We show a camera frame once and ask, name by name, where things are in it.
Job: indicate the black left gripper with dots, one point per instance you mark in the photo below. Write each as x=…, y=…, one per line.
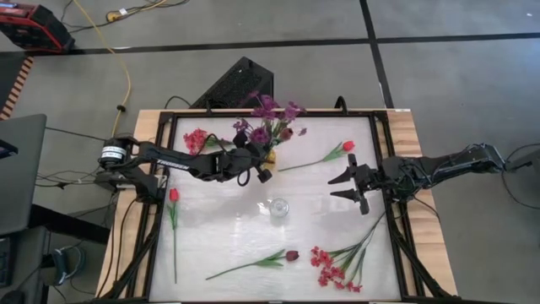
x=236, y=162

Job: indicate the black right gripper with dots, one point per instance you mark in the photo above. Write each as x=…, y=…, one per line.
x=367, y=179

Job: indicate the yellow glass vase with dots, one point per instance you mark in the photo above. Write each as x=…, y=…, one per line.
x=271, y=157

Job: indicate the dark red artificial tulip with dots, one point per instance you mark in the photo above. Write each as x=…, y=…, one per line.
x=287, y=134
x=292, y=255

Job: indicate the red artificial flower bunch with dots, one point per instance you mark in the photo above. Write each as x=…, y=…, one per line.
x=325, y=257
x=195, y=140

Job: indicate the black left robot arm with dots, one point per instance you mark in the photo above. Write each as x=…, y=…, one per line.
x=177, y=164

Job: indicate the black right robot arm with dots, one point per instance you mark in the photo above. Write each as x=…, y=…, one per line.
x=443, y=166

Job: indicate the clear cut-glass vase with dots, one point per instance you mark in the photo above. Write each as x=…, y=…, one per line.
x=279, y=207

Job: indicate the bright red artificial tulip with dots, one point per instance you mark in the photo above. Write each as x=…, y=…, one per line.
x=174, y=195
x=348, y=146

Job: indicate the black computer tower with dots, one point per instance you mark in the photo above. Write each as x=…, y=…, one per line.
x=240, y=82

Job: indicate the grey stand foot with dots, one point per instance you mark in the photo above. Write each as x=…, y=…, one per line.
x=529, y=160

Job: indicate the yellow power plug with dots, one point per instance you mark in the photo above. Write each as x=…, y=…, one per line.
x=113, y=17

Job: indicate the dark blue headphones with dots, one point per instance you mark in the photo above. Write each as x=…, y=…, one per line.
x=59, y=264

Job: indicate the grey flat panel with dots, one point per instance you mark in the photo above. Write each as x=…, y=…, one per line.
x=21, y=177

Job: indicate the orange black striped strip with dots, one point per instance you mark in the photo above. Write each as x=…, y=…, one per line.
x=17, y=86

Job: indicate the red and black tool case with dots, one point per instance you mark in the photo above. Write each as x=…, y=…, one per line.
x=25, y=29

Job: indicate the black metal table frame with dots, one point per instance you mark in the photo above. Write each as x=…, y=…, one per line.
x=295, y=113

